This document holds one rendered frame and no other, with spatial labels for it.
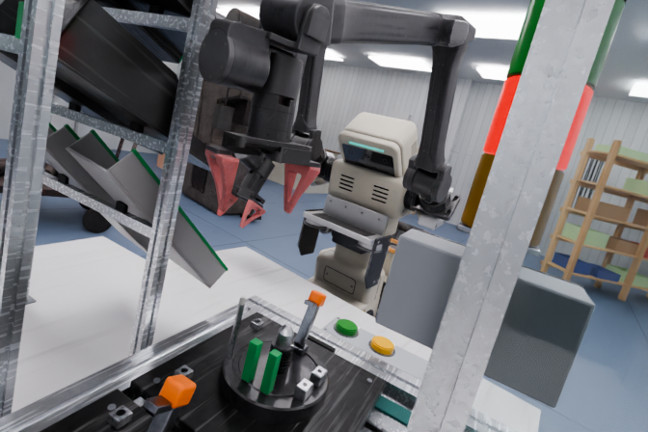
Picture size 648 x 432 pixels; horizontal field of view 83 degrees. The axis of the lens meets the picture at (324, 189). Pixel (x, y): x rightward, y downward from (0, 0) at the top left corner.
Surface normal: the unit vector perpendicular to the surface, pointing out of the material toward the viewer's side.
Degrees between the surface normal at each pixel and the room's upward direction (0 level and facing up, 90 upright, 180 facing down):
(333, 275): 98
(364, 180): 98
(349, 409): 0
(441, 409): 90
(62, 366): 0
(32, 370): 0
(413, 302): 90
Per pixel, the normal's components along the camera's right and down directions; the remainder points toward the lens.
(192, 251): 0.78, 0.29
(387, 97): -0.56, -0.01
